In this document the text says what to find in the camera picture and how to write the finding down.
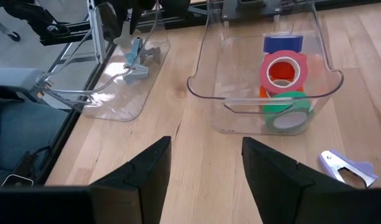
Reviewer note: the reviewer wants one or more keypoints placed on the pink tape roll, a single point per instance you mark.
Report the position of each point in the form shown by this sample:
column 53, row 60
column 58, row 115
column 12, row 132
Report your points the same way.
column 265, row 73

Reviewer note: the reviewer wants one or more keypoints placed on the purple staple remover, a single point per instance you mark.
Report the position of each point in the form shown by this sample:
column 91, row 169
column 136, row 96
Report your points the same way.
column 332, row 161

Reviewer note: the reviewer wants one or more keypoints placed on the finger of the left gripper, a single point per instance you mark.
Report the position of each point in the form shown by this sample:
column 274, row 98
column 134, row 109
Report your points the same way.
column 109, row 21
column 135, row 15

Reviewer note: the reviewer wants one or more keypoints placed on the green tape roll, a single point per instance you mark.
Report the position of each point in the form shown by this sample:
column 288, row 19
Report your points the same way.
column 271, row 118

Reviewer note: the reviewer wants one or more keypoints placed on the orange tape roll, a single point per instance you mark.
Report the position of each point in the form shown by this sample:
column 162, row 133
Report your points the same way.
column 262, row 92

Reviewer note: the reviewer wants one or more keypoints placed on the clear plastic bin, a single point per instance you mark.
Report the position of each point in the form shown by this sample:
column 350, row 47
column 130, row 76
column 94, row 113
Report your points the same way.
column 228, row 62
column 115, row 102

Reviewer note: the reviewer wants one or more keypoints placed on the blue tape roll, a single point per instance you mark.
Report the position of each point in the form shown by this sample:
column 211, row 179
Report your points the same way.
column 282, row 44

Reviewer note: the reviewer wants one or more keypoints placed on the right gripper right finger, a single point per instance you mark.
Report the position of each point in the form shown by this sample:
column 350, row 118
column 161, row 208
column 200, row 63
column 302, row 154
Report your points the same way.
column 290, row 193

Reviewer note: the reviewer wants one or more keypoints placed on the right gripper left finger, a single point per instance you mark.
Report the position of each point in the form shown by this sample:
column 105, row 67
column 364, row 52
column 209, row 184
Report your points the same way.
column 122, row 199

